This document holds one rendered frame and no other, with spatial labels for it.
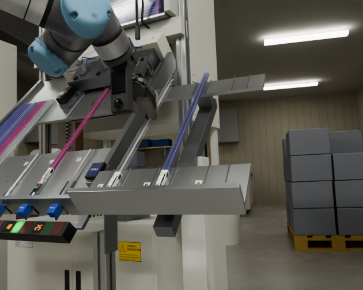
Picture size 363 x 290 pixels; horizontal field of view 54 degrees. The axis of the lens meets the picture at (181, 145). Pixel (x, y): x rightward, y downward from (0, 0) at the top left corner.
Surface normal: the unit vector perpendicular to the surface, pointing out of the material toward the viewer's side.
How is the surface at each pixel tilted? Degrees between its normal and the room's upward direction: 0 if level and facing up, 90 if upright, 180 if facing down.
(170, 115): 90
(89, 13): 89
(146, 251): 90
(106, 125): 90
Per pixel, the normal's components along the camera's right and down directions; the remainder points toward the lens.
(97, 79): -0.27, 0.69
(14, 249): -0.45, -0.07
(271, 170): -0.22, -0.08
